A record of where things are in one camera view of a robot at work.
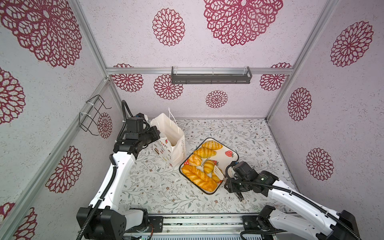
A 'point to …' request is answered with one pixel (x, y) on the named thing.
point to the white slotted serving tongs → (219, 172)
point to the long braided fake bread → (199, 178)
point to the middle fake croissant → (205, 152)
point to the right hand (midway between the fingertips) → (227, 184)
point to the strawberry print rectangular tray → (224, 157)
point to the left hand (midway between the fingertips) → (159, 134)
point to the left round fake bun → (195, 160)
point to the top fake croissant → (212, 145)
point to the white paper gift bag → (170, 147)
